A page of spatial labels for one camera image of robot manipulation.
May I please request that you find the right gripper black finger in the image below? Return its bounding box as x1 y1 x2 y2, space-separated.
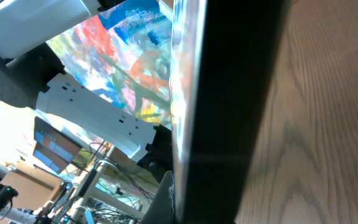
140 171 175 224

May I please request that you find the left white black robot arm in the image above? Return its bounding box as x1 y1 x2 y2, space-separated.
0 0 173 181

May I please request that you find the computer monitor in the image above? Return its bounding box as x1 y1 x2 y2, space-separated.
33 116 82 174

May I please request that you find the colourful abstract painted backdrop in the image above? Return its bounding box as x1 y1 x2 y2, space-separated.
47 1 172 127

